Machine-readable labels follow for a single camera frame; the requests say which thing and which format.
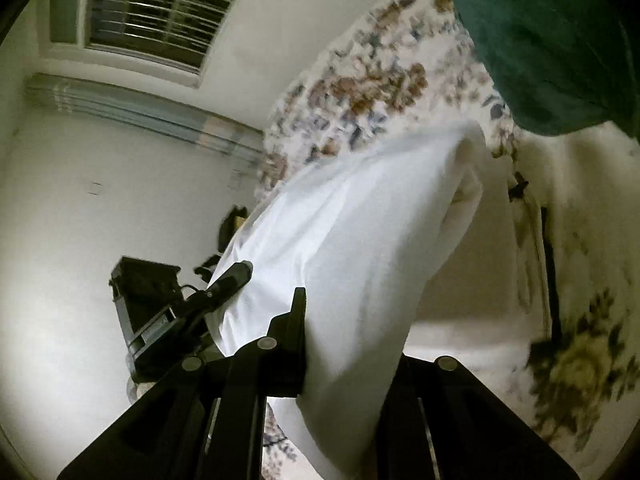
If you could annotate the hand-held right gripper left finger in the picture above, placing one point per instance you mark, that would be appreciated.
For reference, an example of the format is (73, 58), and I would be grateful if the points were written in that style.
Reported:
(287, 340)

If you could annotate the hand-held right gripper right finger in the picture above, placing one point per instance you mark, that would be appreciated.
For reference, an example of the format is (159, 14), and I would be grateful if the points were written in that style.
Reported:
(450, 410)

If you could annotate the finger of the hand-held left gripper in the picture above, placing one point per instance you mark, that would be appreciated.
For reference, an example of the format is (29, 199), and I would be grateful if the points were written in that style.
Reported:
(227, 282)

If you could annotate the white t-shirt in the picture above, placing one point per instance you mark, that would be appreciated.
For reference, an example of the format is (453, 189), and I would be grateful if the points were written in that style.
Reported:
(360, 270)

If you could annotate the black clothing heap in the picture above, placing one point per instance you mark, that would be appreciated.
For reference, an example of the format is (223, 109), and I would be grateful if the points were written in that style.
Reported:
(232, 225)

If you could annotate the folded beige garment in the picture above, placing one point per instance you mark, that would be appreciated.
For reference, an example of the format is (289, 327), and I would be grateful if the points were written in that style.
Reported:
(480, 270)

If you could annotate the bed with floral bedspread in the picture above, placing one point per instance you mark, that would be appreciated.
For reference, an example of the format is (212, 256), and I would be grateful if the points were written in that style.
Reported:
(380, 85)

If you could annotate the barred window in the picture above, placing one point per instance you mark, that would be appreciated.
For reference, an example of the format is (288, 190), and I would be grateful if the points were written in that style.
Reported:
(150, 15)

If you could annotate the dark green plush blanket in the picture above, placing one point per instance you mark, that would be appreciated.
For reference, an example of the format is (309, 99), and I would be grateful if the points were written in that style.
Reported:
(540, 40)

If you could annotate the wall socket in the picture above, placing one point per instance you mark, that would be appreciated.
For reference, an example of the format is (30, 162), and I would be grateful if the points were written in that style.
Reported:
(235, 178)

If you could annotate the wall switch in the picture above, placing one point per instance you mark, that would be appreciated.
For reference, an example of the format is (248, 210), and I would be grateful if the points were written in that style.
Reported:
(95, 188)

